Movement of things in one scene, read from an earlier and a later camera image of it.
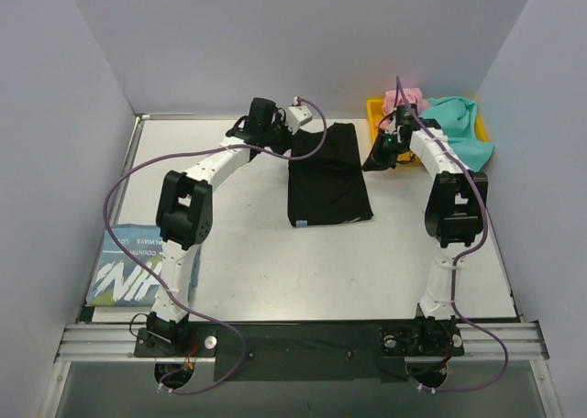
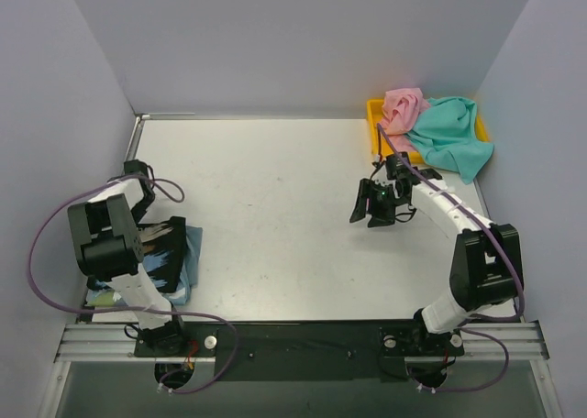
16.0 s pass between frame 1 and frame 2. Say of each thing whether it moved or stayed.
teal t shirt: stayed
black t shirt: moved
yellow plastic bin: stayed
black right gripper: moved
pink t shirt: stayed
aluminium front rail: stayed
